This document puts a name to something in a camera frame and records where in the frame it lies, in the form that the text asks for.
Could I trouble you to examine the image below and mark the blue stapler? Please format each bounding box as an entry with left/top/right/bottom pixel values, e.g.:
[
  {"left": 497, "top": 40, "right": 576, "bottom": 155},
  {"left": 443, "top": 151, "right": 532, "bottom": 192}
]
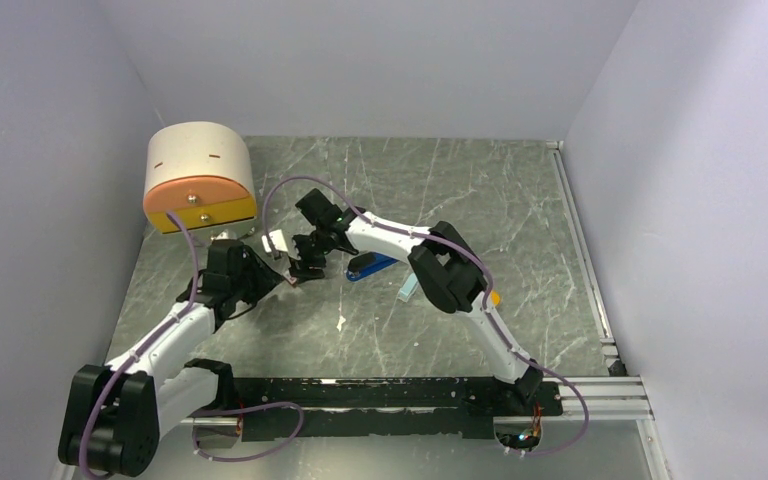
[{"left": 345, "top": 252, "right": 398, "bottom": 282}]

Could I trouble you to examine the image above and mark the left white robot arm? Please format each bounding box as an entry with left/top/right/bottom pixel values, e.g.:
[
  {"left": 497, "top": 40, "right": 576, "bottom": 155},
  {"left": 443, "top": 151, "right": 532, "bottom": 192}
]
[{"left": 57, "top": 239, "right": 284, "bottom": 479}]

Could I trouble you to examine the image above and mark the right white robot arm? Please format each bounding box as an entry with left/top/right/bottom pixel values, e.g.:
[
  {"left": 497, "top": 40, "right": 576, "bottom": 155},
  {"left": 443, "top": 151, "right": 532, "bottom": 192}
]
[{"left": 288, "top": 189, "right": 544, "bottom": 414}]

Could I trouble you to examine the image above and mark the light blue eraser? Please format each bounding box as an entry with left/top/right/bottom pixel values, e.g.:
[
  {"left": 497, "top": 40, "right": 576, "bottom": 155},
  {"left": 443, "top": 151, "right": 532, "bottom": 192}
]
[{"left": 397, "top": 274, "right": 419, "bottom": 303}]

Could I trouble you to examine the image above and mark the beige drawer cabinet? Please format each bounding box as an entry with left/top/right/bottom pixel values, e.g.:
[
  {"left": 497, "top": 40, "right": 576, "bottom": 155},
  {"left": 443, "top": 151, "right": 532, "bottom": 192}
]
[{"left": 143, "top": 121, "right": 258, "bottom": 234}]

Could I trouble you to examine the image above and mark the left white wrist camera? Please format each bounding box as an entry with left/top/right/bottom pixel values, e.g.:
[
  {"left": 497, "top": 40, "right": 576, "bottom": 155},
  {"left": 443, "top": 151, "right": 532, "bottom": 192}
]
[{"left": 212, "top": 229, "right": 241, "bottom": 243}]

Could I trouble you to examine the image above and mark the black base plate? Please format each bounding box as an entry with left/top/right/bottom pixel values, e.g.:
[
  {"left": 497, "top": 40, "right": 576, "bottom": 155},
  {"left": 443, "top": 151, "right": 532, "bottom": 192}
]
[{"left": 170, "top": 376, "right": 564, "bottom": 444}]

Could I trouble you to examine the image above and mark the aluminium side rail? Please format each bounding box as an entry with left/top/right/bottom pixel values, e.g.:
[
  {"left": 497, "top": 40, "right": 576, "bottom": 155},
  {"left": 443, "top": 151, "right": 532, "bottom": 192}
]
[{"left": 546, "top": 141, "right": 628, "bottom": 377}]

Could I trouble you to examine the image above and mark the aluminium front rail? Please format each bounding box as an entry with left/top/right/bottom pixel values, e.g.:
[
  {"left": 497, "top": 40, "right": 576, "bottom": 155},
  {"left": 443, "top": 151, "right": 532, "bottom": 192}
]
[{"left": 176, "top": 377, "right": 651, "bottom": 426}]

